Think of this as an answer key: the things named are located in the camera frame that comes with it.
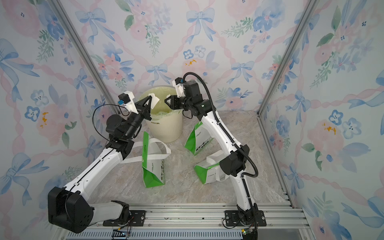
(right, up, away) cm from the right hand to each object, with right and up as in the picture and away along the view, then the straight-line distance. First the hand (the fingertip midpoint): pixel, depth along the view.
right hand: (167, 99), depth 77 cm
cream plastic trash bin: (-3, -12, +13) cm, 18 cm away
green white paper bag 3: (+21, -34, -10) cm, 41 cm away
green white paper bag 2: (+17, -20, +7) cm, 27 cm away
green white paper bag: (-6, -29, -5) cm, 30 cm away
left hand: (-5, 0, -11) cm, 12 cm away
